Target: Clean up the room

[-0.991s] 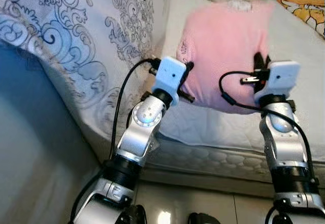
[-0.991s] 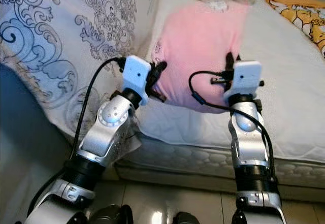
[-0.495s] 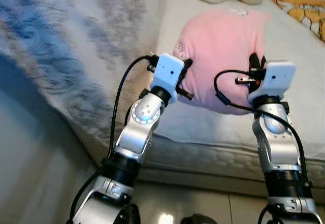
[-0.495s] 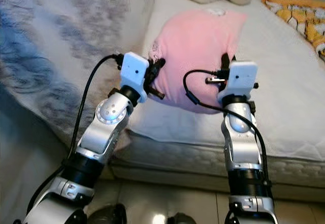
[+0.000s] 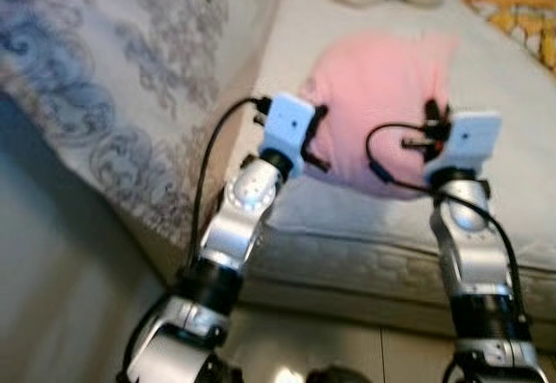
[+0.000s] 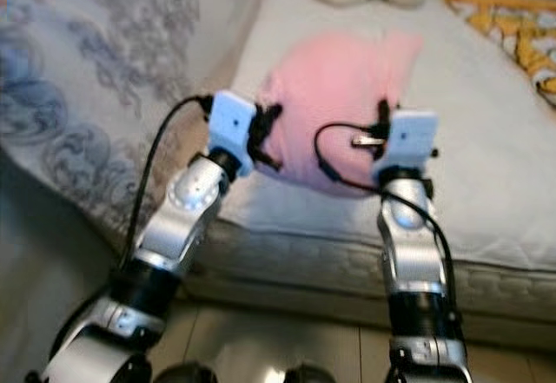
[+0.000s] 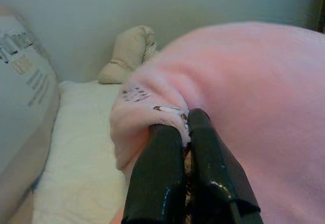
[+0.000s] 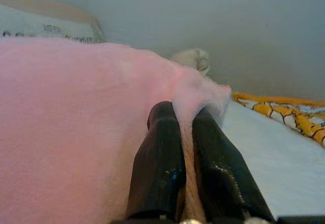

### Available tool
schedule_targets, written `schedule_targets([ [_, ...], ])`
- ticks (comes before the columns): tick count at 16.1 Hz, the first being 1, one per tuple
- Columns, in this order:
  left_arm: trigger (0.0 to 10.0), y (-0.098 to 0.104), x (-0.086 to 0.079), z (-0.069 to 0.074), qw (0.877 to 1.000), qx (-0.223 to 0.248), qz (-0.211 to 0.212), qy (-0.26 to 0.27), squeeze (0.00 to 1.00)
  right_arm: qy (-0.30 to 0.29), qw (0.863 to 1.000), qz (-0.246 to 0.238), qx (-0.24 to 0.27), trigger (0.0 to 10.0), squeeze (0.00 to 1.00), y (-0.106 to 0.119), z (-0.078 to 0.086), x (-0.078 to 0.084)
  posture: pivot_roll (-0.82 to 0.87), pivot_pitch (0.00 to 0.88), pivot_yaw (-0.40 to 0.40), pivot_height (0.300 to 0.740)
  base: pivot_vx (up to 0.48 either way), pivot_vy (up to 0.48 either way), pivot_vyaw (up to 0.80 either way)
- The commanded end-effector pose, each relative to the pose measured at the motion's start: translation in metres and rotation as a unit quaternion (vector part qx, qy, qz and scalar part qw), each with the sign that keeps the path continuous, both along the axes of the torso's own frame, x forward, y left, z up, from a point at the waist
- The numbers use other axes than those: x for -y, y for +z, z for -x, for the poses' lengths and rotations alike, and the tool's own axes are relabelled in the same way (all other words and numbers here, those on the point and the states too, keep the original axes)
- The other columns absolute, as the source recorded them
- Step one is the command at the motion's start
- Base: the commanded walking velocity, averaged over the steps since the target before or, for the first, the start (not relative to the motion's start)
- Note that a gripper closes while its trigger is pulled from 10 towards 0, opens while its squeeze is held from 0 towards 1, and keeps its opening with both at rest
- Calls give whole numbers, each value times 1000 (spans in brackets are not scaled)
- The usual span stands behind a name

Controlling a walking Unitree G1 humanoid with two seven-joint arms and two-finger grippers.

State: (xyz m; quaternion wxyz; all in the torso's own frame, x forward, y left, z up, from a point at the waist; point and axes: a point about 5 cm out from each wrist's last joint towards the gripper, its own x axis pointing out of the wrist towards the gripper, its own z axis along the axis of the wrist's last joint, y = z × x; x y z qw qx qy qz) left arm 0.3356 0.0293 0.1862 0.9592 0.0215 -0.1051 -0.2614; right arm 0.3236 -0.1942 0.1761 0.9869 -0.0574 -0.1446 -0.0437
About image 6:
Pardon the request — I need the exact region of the yellow egg print blanket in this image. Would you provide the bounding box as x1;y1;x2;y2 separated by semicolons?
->
443;0;556;110

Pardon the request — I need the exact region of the white quilted mattress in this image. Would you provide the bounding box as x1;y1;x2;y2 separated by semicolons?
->
208;0;556;314

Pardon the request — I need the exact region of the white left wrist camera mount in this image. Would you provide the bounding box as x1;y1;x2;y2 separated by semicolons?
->
208;90;260;178

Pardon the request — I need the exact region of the grey robot left leg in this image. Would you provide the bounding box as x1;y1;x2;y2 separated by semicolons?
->
155;361;220;383

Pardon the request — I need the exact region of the beige bed base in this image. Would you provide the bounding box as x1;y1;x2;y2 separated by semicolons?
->
182;253;556;358

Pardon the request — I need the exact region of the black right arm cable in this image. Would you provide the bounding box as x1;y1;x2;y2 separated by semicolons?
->
313;121;457;314

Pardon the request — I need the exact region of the pink pillow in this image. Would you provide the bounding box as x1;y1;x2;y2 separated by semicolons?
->
256;29;422;197

